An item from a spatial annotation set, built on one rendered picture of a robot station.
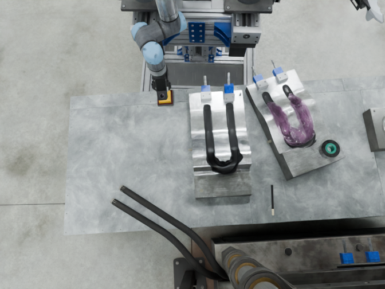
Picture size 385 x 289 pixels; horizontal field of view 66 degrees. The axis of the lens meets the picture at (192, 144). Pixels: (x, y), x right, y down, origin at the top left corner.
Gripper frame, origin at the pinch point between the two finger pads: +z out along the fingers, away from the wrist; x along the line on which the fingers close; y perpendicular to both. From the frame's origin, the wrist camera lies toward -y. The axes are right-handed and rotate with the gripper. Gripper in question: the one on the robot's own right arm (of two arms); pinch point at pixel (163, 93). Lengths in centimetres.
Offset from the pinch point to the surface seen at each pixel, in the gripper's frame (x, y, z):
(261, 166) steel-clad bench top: -45, -38, 7
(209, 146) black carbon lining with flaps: -20.7, -29.8, -4.2
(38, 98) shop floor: 112, 43, 87
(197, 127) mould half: -15.5, -19.4, -1.4
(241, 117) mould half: -36.8, -15.8, -1.6
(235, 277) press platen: -23, -79, -43
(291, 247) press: -55, -76, 8
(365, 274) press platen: -73, -85, -17
